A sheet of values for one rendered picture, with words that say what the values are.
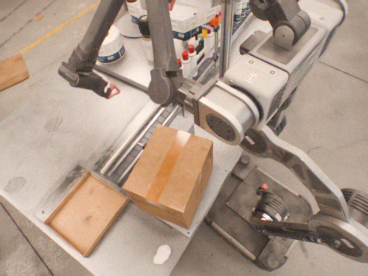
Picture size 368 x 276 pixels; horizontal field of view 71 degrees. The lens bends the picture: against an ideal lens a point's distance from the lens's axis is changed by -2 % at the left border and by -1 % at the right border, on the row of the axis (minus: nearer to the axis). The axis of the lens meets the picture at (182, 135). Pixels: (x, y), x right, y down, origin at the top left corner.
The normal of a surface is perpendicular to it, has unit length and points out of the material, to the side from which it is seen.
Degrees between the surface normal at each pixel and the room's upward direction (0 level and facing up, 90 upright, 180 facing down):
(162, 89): 50
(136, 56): 0
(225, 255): 0
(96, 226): 0
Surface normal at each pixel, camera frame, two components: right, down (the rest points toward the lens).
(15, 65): -0.11, -0.52
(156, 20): -0.52, 0.18
